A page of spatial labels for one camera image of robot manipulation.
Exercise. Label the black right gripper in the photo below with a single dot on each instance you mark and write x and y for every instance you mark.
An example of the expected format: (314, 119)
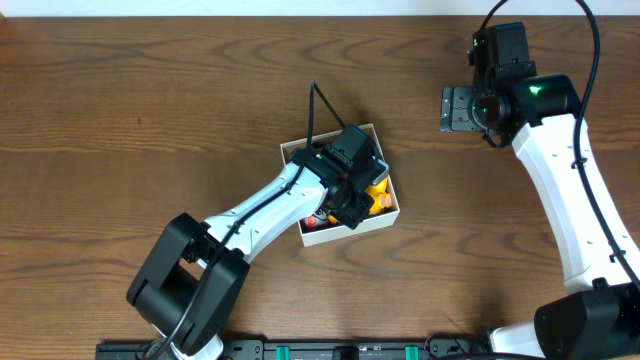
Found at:
(457, 110)

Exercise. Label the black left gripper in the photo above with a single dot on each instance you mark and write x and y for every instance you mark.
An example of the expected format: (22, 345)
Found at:
(353, 211)

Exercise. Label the orange dinosaur toy figure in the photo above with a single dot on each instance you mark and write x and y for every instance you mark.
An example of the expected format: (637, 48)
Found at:
(382, 198)

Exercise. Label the white cardboard box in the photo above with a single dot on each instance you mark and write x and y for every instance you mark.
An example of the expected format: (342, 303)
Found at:
(328, 232)

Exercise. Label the red toy ball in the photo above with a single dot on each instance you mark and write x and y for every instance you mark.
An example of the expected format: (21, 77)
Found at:
(314, 223)

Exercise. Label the yellow grey toy dump truck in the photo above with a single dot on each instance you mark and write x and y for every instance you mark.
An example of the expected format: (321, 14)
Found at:
(380, 172)

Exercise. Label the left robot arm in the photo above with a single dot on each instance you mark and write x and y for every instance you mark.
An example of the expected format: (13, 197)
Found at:
(191, 279)

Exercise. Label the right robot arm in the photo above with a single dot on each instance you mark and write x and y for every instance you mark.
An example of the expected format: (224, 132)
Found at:
(536, 116)

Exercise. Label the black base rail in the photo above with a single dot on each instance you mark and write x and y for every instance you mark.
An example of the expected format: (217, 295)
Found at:
(434, 347)

